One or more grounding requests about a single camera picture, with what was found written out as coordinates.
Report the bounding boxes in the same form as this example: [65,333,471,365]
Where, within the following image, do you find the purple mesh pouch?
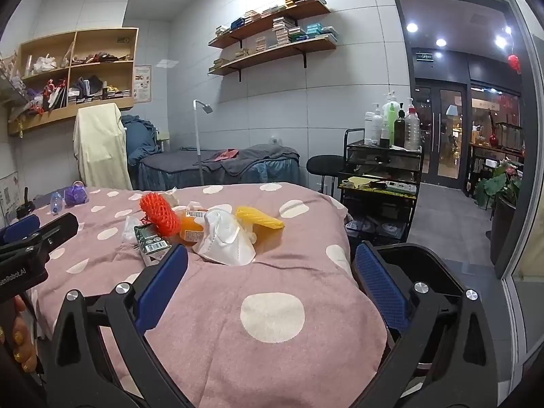
[64,182,89,205]

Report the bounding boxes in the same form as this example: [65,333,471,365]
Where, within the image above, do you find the black metal cart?
[338,129,423,243]

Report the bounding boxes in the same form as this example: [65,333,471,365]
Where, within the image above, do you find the grey blanket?
[202,144,300,178]

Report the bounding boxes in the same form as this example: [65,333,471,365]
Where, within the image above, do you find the massage bed with blue skirt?
[136,144,300,190]

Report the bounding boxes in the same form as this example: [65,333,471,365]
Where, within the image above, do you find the cream garment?
[73,103,133,191]

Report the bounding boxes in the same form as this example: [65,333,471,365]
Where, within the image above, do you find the yellow foam fruit net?
[235,206,285,231]

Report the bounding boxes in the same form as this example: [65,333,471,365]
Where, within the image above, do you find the wooden wall shelf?
[207,36,338,82]
[207,0,331,49]

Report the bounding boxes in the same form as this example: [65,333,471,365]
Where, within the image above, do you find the pink polka-dot blanket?
[25,182,389,408]

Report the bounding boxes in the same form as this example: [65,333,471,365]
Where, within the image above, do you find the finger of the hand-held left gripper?
[17,212,80,256]
[0,215,41,246]

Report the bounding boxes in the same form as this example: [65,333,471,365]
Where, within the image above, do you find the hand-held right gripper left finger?
[40,243,200,408]

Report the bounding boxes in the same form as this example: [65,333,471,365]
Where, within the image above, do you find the white plastic wrapper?
[122,216,143,248]

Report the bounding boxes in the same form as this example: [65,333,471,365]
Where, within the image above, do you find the cluster of pump bottles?
[363,90,422,151]

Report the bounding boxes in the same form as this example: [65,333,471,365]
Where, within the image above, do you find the black trash bin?
[351,242,468,375]

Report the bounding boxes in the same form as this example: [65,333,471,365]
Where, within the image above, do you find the blue bedding pile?
[121,114,164,166]

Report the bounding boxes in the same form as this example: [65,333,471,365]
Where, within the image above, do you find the white floor lamp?
[193,99,214,188]

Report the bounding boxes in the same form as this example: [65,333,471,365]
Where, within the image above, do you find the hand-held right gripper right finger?
[344,241,499,408]

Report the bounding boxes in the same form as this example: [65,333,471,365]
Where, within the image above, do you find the black round stool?
[306,155,346,194]

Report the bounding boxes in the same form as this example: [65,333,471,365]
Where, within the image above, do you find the dark display table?
[467,142,524,196]

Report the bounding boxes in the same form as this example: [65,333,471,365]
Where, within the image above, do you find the wooden cubby shelf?
[8,28,139,137]

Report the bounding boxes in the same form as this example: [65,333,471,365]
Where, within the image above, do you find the wall poster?
[133,65,152,103]

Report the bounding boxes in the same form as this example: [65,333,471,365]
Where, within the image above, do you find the white wall notice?
[0,172,20,218]

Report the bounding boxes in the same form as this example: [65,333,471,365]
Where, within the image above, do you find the green carton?
[134,223,171,260]

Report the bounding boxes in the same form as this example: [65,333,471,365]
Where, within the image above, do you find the green potted plant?
[474,159,523,213]

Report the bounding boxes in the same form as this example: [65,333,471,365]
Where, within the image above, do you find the stacks of small boxes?
[210,0,338,69]

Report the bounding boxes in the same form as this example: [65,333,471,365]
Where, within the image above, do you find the red foam fruit net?
[139,192,176,236]

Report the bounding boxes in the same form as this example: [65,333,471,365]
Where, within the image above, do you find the white face mask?
[192,209,257,267]

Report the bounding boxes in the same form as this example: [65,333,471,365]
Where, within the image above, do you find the orange juice bottle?
[178,209,210,245]

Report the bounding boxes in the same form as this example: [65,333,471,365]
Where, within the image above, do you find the glass double door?
[414,79,470,190]

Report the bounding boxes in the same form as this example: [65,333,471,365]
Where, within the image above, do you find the drink cup with black lid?
[16,187,35,224]

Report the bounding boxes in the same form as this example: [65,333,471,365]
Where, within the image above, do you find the black planter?
[489,198,517,266]

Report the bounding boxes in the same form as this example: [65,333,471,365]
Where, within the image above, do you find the person's left hand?
[0,294,41,374]

